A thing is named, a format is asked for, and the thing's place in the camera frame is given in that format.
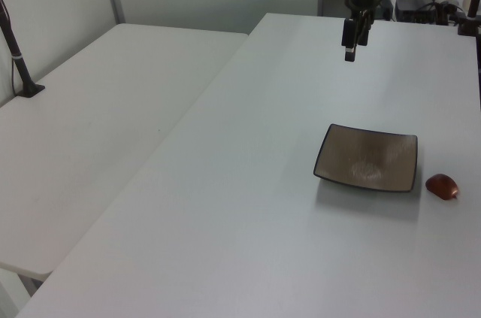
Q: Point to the small round red-brown food item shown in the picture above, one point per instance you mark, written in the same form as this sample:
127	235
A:
442	186

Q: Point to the square brown ceramic plate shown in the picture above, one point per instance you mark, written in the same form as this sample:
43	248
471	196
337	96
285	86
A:
366	160

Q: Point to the black electronics box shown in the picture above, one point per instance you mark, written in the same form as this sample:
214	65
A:
415	9

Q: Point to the black clamp mount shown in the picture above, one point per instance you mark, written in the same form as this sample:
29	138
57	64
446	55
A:
466	23

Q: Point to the black camera stand pole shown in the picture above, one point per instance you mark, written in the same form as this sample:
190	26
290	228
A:
13	47

